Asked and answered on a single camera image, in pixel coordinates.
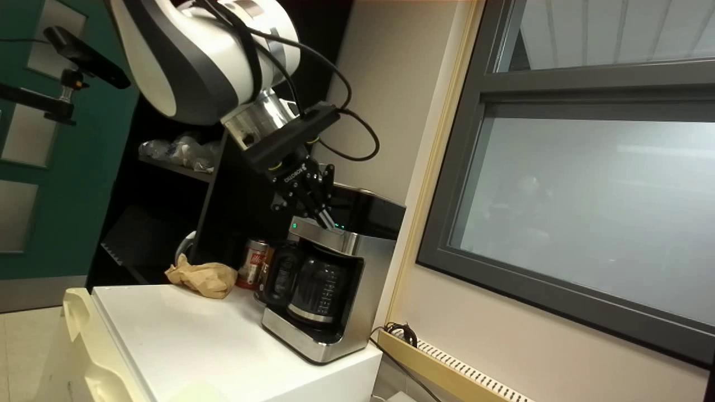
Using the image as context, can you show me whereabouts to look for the clear plastic bags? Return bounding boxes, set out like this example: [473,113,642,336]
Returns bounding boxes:
[137,131,226,179]

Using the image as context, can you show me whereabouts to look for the black camera on stand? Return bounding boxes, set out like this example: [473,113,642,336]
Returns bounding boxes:
[0,25,137,125]

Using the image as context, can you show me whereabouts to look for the glass coffee carafe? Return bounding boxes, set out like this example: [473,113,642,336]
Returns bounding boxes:
[262,240,366,327]

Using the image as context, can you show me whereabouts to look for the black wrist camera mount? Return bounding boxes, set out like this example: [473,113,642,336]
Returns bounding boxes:
[242,100,344,173]

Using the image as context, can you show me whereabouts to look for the silver black coffeemaker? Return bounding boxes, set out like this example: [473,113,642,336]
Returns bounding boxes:
[260,218,398,366]

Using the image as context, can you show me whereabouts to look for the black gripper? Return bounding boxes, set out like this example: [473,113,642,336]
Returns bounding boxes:
[268,157,339,232]

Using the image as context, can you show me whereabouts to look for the white cabinet with cream handles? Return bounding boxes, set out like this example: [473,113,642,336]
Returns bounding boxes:
[60,280,385,402]

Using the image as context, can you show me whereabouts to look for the black shelf unit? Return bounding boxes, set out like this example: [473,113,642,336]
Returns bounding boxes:
[82,0,354,292]

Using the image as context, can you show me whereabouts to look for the tan plush toy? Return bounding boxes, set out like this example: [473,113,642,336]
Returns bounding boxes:
[164,251,239,301]

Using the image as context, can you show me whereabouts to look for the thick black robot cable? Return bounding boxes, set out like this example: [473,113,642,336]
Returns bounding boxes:
[200,0,382,163]

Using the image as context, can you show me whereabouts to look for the green door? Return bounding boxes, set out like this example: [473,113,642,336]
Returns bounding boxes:
[0,0,144,284]

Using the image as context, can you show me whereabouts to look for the small black clip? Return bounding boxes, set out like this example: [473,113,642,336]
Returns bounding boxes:
[385,320,421,347]

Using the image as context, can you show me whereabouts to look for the grey window frame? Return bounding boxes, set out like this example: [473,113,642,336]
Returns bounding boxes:
[415,0,715,368]

